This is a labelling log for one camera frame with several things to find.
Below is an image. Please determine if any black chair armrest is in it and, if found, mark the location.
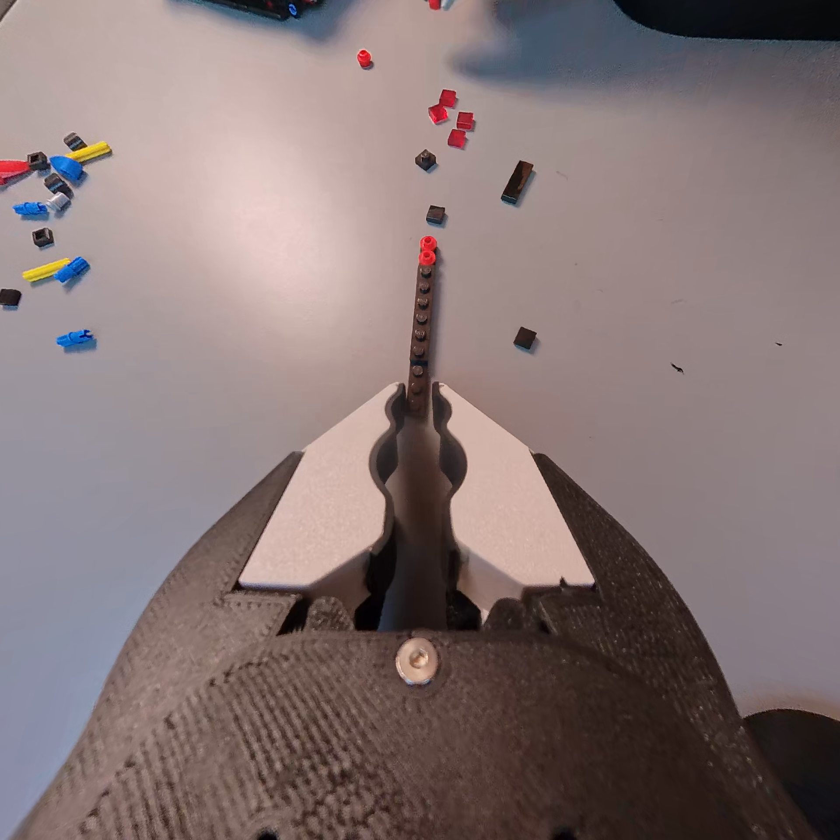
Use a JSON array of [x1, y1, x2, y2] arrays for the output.
[[613, 0, 840, 40]]

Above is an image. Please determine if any long black lego plate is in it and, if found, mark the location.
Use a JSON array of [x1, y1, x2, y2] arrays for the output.
[[406, 264, 439, 417]]

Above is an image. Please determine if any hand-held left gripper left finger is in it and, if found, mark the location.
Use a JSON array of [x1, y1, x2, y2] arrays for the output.
[[238, 381, 406, 623]]

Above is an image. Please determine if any red black lego car model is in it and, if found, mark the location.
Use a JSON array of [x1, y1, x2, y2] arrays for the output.
[[176, 0, 327, 21]]

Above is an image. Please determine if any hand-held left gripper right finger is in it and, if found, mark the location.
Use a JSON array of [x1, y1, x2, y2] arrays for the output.
[[433, 381, 597, 627]]

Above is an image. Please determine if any black chair seat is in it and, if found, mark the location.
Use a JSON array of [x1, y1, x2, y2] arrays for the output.
[[742, 709, 840, 840]]

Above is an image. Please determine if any black rectangular lego tile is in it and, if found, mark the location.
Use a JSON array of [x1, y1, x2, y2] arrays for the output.
[[500, 159, 536, 205]]

